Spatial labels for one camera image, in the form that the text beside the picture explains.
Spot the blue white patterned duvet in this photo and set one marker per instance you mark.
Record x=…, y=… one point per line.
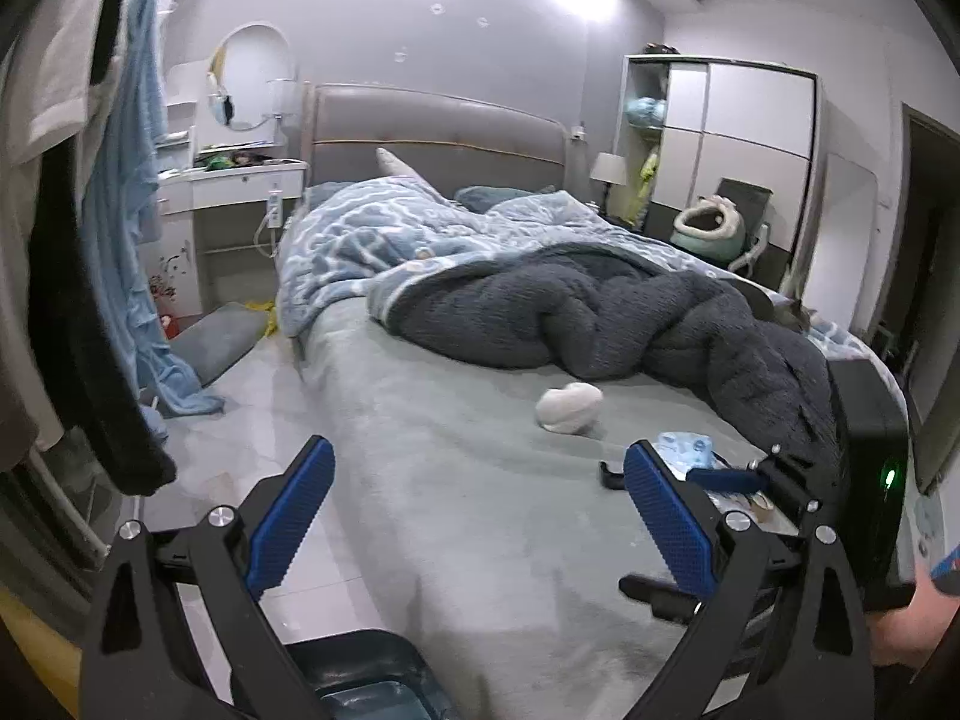
x=374, y=239

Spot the round wall mirror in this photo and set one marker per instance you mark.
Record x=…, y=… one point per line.
x=247, y=77

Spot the grey-green sheeted bed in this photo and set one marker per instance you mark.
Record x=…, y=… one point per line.
x=490, y=542

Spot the dark grey fleece blanket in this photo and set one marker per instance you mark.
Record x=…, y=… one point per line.
x=600, y=317

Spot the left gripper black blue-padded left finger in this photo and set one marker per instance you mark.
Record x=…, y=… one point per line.
x=139, y=659

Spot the green cat bed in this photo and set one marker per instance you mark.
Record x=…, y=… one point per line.
x=712, y=229

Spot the black curved plastic piece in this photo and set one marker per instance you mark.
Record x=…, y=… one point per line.
x=610, y=479

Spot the white vanity desk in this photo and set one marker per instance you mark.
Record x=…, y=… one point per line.
x=215, y=246

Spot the dark door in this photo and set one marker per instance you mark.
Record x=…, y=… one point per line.
x=927, y=295

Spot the white sock ball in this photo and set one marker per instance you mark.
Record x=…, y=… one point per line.
x=571, y=409

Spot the white hanging garment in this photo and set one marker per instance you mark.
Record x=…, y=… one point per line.
x=46, y=94

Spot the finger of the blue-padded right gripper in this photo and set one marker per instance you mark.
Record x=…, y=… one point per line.
x=725, y=480

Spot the white bedside lamp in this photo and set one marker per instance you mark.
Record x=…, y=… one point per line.
x=609, y=170

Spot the grey padded headboard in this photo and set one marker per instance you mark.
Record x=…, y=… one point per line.
x=450, y=141

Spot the black hanging garment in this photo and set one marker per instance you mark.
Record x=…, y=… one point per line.
x=78, y=380

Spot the light blue hanging towel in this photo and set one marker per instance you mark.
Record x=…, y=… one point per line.
x=119, y=210

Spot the dark teal trash bin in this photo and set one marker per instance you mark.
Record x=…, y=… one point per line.
x=371, y=674

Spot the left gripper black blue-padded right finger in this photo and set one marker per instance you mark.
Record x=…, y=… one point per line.
x=774, y=624

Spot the grey floor cushion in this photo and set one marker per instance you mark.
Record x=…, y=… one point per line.
x=216, y=342

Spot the person's right hand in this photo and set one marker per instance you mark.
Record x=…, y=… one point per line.
x=909, y=636

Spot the white wardrobe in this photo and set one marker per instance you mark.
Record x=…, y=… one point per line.
x=691, y=127

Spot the white power strip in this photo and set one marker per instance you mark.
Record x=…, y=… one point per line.
x=274, y=215

